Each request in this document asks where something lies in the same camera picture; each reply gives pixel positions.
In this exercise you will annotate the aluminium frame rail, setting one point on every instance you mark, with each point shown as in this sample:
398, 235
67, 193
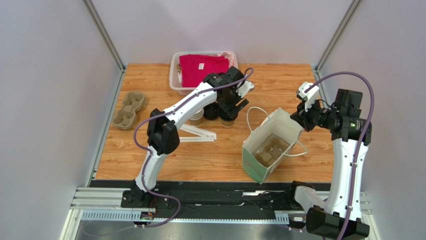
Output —
104, 204

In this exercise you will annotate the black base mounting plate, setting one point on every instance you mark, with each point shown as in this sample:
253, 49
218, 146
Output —
216, 200

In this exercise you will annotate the stack of paper cups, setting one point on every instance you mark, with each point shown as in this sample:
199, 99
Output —
197, 118

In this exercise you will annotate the red folded shirt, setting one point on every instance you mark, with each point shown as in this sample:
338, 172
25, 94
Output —
195, 67

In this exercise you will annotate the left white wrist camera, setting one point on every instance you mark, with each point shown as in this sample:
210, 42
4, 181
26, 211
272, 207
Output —
244, 88

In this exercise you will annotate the pink cloth in basket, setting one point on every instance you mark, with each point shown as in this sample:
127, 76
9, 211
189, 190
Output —
232, 61

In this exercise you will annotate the single paper cup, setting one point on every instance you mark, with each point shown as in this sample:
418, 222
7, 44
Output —
227, 123

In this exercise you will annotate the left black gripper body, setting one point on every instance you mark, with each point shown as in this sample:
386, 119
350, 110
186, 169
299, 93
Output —
228, 104

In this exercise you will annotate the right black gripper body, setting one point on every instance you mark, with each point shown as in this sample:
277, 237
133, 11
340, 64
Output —
303, 118

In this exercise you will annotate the stack of black lids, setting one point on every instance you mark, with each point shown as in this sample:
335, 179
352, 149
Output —
211, 111

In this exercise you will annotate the single black lid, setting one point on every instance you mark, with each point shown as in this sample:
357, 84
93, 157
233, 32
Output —
225, 118

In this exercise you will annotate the white plastic basket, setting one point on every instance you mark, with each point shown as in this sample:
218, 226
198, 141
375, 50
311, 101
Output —
175, 75

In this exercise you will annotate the brown pulp cup carrier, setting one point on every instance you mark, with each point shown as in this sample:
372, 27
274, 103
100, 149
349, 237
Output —
126, 116
271, 150

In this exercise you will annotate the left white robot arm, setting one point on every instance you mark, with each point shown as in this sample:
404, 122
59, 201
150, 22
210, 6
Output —
163, 127

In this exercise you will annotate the green paper gift bag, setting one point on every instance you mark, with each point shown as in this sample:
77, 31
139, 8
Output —
279, 124

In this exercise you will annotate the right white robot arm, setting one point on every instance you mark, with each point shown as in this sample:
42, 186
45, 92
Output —
341, 212

